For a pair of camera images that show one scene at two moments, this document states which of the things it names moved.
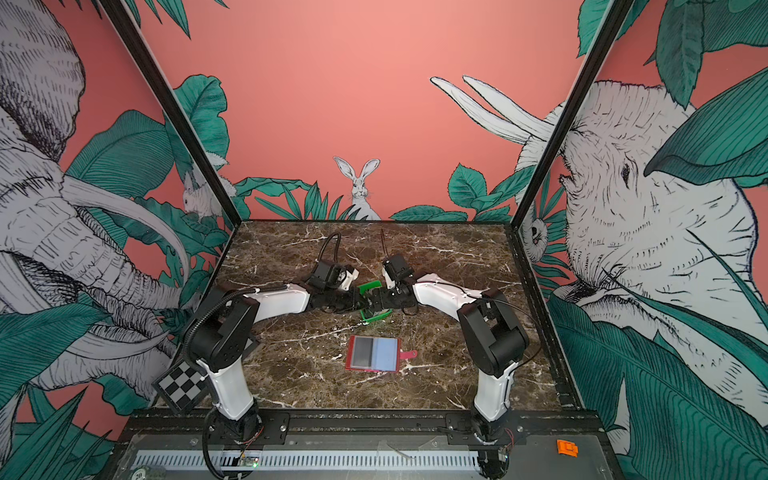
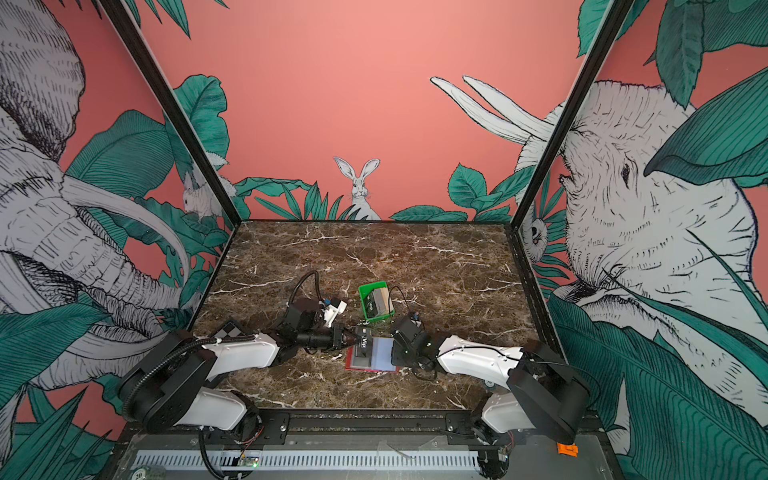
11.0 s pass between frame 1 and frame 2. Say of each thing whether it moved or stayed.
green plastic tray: stayed
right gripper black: moved
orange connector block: stayed
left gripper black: moved
